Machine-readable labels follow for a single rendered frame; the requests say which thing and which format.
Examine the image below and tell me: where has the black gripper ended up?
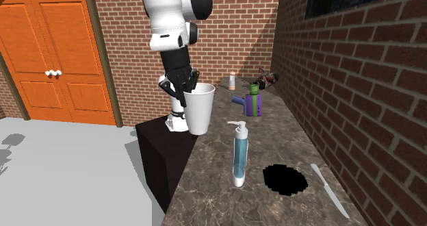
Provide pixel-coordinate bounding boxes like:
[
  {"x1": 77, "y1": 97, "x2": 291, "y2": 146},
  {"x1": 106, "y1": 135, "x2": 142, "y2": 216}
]
[{"x1": 158, "y1": 46, "x2": 200, "y2": 108}]

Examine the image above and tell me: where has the tall white cup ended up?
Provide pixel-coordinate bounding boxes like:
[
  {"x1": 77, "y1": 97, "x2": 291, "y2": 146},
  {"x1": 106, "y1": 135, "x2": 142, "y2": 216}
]
[{"x1": 182, "y1": 82, "x2": 216, "y2": 136}]

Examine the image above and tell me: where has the purple and green toy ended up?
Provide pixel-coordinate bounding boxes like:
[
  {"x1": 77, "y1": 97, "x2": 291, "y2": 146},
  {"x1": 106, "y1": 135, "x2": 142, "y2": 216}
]
[{"x1": 231, "y1": 84, "x2": 263, "y2": 117}]

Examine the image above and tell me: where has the dark robot stand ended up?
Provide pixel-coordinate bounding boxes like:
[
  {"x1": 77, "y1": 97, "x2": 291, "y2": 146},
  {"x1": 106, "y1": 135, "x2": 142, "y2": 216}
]
[{"x1": 135, "y1": 115, "x2": 200, "y2": 215}]

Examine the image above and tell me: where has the dark red patterned object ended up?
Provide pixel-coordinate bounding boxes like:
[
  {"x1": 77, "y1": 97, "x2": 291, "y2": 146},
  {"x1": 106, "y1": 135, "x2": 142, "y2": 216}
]
[{"x1": 256, "y1": 68, "x2": 280, "y2": 90}]

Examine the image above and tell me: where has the blue pump soap bottle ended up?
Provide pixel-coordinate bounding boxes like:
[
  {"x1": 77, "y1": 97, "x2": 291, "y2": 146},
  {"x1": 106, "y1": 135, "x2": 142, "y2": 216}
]
[{"x1": 227, "y1": 121, "x2": 250, "y2": 188}]

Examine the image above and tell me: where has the orange double door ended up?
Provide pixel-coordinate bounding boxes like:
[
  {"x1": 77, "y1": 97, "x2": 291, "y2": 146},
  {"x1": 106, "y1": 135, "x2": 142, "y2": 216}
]
[{"x1": 0, "y1": 0, "x2": 125, "y2": 128}]

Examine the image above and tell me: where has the silver knife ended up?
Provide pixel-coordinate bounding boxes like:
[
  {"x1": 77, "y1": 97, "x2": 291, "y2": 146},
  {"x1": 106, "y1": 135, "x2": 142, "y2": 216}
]
[{"x1": 310, "y1": 163, "x2": 351, "y2": 220}]

